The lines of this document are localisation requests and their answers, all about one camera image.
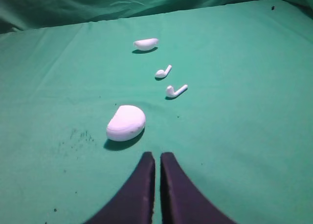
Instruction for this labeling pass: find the white earbud far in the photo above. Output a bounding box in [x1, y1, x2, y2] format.
[155, 65, 172, 79]

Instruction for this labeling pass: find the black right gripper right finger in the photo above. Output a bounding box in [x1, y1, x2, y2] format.
[160, 152, 234, 224]

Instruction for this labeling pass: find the white earbud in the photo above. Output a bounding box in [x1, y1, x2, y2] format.
[166, 84, 188, 98]
[155, 65, 172, 79]

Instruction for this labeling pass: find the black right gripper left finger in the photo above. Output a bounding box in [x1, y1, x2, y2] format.
[85, 152, 156, 224]

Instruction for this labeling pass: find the white earphone case body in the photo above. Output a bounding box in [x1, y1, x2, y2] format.
[106, 105, 146, 142]

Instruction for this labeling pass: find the green table cloth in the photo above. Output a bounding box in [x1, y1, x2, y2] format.
[0, 0, 313, 224]

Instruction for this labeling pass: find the white earbud near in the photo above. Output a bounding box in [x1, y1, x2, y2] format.
[166, 84, 188, 98]

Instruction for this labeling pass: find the white earphone case lid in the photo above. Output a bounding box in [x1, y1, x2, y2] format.
[133, 38, 159, 51]

